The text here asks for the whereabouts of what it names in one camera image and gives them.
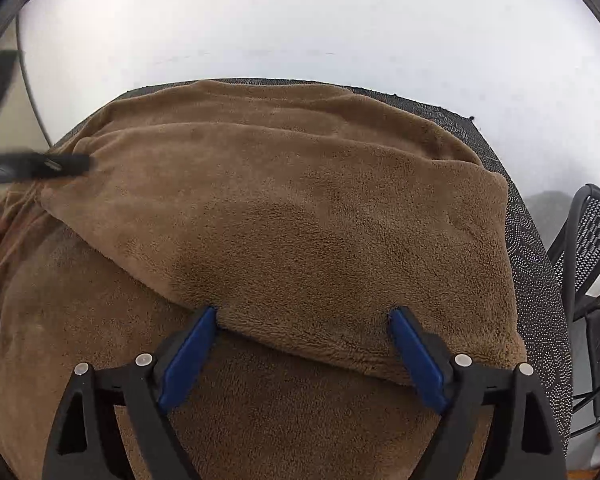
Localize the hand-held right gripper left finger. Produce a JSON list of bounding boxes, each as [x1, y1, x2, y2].
[[42, 305, 220, 480]]

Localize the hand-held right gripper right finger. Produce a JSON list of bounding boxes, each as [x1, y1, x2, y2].
[[387, 306, 567, 480]]

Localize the brown fleece garment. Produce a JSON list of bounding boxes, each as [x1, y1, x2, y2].
[[0, 80, 529, 480]]

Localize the beige cabinet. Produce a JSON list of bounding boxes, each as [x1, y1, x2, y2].
[[0, 15, 52, 157]]

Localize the black dotted table cover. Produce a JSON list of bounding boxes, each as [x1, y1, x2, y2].
[[50, 77, 574, 480]]

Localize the wooden chair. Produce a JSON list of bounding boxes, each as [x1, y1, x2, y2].
[[564, 429, 600, 480]]

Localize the black mesh chair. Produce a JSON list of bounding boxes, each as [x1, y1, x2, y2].
[[547, 183, 600, 442]]

